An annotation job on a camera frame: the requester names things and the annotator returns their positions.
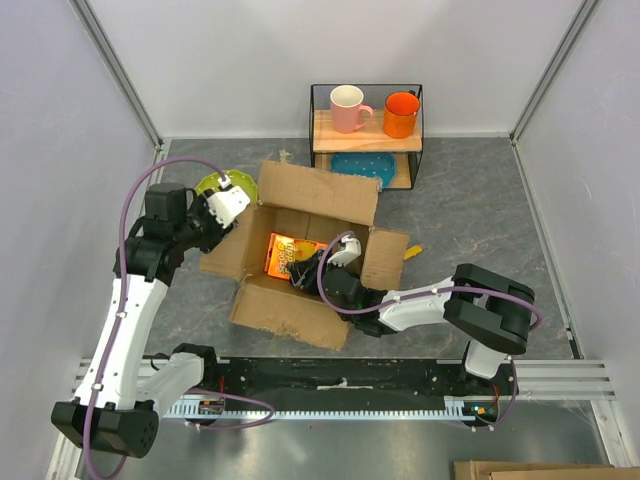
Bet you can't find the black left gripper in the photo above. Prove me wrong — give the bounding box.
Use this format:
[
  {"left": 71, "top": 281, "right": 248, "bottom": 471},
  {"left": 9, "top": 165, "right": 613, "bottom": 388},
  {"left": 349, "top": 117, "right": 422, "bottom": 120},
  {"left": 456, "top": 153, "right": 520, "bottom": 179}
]
[{"left": 176, "top": 188, "right": 240, "bottom": 254}]

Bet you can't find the orange yellow toy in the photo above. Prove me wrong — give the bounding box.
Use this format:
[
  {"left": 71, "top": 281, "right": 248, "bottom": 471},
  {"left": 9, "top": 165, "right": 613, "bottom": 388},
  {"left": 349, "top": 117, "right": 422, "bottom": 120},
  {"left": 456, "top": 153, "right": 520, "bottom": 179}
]
[{"left": 264, "top": 232, "right": 327, "bottom": 280}]

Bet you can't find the brown cardboard express box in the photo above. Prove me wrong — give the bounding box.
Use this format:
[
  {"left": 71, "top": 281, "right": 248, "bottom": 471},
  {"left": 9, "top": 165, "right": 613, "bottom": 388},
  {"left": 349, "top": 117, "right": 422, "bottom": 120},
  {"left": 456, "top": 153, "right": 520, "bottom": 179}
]
[{"left": 200, "top": 160, "right": 409, "bottom": 350}]

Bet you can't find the yellow utility knife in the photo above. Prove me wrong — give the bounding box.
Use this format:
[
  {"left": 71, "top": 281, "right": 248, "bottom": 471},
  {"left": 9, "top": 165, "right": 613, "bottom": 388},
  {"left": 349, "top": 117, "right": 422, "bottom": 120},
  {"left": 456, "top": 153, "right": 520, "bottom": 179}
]
[{"left": 404, "top": 245, "right": 423, "bottom": 261}]

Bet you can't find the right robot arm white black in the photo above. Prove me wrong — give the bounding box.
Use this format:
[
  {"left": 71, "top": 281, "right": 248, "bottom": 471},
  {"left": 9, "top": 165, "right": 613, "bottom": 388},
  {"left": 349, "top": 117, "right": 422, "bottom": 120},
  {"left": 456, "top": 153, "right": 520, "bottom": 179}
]
[{"left": 286, "top": 250, "right": 544, "bottom": 394}]

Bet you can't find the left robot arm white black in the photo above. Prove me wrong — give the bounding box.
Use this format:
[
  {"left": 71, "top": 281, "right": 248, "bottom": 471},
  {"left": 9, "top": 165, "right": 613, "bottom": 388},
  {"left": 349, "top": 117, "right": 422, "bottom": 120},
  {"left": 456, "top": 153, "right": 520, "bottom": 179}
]
[{"left": 51, "top": 181, "right": 250, "bottom": 458}]

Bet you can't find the green dotted plate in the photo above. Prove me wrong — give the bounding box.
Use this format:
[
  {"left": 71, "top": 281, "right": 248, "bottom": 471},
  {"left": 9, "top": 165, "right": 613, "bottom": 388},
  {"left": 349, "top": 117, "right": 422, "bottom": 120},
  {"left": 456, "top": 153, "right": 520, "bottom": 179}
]
[{"left": 193, "top": 170, "right": 261, "bottom": 206}]

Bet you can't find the blue dotted plate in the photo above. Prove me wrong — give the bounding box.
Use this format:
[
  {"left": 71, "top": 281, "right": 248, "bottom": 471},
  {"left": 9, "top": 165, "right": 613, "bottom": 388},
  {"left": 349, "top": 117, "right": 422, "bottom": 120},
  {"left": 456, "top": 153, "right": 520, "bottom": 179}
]
[{"left": 329, "top": 152, "right": 396, "bottom": 189}]

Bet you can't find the pink mug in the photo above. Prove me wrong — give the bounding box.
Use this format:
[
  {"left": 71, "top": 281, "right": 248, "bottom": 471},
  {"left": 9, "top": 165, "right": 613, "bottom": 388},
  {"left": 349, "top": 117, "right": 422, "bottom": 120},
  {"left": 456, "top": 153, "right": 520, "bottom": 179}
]
[{"left": 330, "top": 85, "right": 374, "bottom": 134}]

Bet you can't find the orange mug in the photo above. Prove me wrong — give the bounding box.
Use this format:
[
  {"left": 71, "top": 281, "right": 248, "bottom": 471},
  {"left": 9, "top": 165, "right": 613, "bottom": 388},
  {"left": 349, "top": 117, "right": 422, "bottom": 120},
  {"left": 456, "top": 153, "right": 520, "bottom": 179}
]
[{"left": 383, "top": 92, "right": 421, "bottom": 139}]

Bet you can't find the cardboard sheet corner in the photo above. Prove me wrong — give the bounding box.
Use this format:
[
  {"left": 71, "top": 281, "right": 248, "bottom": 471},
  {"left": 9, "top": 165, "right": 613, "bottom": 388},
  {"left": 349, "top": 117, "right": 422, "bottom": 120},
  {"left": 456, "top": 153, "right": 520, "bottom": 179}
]
[{"left": 453, "top": 461, "right": 639, "bottom": 480}]

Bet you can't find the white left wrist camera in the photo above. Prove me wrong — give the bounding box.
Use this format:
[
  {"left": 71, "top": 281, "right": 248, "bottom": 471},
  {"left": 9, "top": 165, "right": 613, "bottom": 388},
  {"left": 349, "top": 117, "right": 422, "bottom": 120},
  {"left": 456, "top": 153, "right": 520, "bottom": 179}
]
[{"left": 203, "top": 186, "right": 250, "bottom": 228}]

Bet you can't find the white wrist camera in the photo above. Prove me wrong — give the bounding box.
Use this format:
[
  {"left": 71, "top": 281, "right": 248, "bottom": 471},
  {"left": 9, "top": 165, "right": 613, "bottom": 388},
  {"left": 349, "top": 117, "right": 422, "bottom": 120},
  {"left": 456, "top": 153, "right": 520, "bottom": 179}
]
[
  {"left": 203, "top": 186, "right": 250, "bottom": 228},
  {"left": 327, "top": 235, "right": 361, "bottom": 267}
]

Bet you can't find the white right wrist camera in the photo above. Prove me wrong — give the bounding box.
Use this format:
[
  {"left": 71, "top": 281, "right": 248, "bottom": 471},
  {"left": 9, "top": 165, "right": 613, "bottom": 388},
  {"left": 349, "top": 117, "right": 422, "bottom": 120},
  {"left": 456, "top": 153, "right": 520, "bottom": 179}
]
[{"left": 327, "top": 235, "right": 361, "bottom": 267}]

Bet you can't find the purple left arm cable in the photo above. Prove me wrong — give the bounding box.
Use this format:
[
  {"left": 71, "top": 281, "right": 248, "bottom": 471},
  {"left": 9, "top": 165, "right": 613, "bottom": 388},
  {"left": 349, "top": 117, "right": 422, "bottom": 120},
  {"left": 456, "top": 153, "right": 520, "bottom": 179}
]
[{"left": 82, "top": 156, "right": 231, "bottom": 480}]

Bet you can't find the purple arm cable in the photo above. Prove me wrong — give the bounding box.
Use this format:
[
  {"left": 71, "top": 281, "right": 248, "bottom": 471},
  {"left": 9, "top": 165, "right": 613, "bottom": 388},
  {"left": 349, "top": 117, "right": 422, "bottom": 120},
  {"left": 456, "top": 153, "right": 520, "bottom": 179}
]
[
  {"left": 316, "top": 230, "right": 545, "bottom": 334},
  {"left": 82, "top": 156, "right": 231, "bottom": 480}
]

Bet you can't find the black wire wooden shelf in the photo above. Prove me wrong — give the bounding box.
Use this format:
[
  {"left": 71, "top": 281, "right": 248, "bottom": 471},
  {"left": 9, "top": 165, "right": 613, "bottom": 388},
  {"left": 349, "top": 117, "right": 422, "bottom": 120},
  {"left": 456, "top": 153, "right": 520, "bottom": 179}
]
[{"left": 308, "top": 83, "right": 424, "bottom": 190}]

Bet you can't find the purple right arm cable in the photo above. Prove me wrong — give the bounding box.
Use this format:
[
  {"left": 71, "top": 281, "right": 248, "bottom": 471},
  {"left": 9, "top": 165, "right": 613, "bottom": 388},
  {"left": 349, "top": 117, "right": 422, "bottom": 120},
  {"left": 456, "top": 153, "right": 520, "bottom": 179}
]
[{"left": 316, "top": 230, "right": 545, "bottom": 334}]

